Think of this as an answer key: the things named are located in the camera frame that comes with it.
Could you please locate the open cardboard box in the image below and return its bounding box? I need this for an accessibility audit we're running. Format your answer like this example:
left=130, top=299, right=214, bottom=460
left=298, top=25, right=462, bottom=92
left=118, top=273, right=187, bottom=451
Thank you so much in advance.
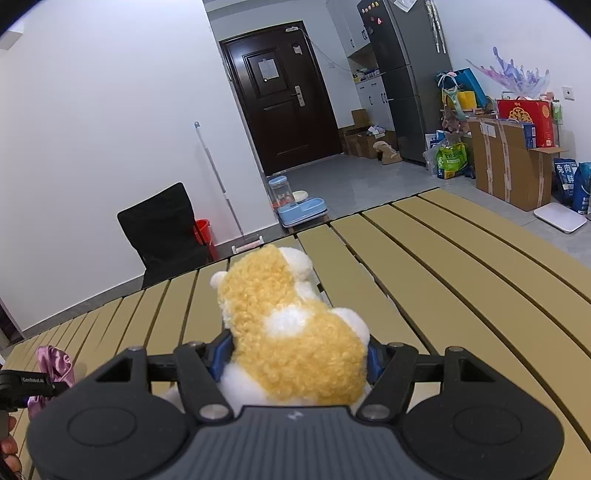
left=345, top=131, right=384, bottom=160

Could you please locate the black folding chair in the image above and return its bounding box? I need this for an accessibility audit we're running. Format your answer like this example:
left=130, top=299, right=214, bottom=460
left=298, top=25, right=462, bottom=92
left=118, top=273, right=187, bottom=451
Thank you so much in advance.
left=117, top=182, right=218, bottom=291

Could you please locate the white wall cabinet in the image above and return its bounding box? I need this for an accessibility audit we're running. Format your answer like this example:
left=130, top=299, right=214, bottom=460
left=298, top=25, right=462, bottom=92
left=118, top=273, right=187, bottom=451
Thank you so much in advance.
left=327, top=0, right=372, bottom=58

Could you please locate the white base cabinet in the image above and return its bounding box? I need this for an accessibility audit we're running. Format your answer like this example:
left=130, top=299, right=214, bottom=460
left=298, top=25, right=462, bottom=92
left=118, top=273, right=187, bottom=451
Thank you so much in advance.
left=355, top=76, right=396, bottom=133

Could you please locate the white bathroom scale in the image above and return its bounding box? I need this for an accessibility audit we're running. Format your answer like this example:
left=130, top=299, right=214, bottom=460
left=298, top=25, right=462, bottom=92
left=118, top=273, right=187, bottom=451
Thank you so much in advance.
left=533, top=203, right=588, bottom=235

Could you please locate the red gift box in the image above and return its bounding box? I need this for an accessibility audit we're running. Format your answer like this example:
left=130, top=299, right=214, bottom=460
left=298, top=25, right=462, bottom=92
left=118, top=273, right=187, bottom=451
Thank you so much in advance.
left=497, top=97, right=555, bottom=148

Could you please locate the blue pet feeder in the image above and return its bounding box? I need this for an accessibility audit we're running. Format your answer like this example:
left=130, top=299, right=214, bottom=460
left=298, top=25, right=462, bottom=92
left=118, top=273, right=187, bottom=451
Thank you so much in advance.
left=269, top=176, right=329, bottom=228

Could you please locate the blue gift bag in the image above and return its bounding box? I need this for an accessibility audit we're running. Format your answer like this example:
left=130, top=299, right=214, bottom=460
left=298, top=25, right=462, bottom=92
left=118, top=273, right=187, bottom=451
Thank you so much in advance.
left=455, top=68, right=488, bottom=109

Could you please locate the green pet food bag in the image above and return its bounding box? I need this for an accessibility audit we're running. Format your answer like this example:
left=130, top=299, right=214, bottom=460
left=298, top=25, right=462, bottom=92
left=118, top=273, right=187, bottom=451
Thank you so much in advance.
left=436, top=143, right=470, bottom=181

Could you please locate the yellow and white plush toy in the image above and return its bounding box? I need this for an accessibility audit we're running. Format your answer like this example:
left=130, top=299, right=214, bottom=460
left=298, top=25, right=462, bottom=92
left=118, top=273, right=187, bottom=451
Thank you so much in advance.
left=164, top=246, right=372, bottom=416

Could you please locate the dark brown door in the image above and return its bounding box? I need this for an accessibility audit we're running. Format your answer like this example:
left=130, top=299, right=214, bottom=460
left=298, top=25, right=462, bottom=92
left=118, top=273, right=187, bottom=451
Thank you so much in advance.
left=219, top=20, right=345, bottom=177

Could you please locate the large taped cardboard box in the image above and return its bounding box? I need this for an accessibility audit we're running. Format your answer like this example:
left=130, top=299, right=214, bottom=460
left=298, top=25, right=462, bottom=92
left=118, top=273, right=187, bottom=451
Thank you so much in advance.
left=468, top=117, right=570, bottom=212

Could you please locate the dark blue pet food bag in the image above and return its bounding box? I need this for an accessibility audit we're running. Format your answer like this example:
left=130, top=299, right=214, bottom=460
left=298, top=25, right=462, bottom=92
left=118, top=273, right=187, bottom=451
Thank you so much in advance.
left=553, top=161, right=581, bottom=206

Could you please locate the red bucket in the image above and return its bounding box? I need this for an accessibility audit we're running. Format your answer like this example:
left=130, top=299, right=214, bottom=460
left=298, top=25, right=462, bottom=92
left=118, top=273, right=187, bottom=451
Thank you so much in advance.
left=193, top=219, right=216, bottom=259

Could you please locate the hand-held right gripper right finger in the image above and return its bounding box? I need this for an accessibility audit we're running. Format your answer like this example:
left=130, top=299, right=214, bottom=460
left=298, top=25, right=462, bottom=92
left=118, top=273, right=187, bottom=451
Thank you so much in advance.
left=360, top=337, right=497, bottom=422

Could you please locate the person's left hand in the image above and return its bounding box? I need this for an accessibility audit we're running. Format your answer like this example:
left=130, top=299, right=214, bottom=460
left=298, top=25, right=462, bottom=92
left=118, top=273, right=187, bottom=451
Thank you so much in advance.
left=0, top=413, right=23, bottom=478

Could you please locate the tan folding table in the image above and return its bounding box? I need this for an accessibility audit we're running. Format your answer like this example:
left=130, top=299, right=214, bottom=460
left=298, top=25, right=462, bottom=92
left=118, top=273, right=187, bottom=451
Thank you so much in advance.
left=0, top=187, right=591, bottom=480

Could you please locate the purple satin scrunchie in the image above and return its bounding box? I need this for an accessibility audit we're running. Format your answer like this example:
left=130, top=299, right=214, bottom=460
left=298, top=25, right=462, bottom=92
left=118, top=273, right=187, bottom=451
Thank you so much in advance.
left=28, top=345, right=77, bottom=408

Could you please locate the grey refrigerator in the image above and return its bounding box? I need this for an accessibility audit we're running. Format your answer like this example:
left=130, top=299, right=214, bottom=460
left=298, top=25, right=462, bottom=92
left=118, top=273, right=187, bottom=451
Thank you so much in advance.
left=356, top=0, right=455, bottom=165

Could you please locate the light blue pet food bag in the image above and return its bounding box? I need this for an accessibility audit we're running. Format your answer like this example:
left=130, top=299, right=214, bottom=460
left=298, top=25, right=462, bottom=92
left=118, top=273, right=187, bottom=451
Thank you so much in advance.
left=575, top=161, right=591, bottom=216

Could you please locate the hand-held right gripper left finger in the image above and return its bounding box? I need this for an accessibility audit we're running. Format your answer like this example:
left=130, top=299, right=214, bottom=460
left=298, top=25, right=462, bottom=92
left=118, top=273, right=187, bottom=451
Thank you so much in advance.
left=95, top=333, right=234, bottom=423

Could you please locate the flat mop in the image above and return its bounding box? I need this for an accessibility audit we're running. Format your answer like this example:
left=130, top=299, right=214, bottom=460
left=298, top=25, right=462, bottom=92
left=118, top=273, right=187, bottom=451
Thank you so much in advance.
left=194, top=121, right=265, bottom=255

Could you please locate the tan fuzzy boot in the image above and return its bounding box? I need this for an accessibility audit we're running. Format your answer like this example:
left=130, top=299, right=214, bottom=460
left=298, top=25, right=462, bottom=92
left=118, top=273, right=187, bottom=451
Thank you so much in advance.
left=373, top=141, right=402, bottom=166

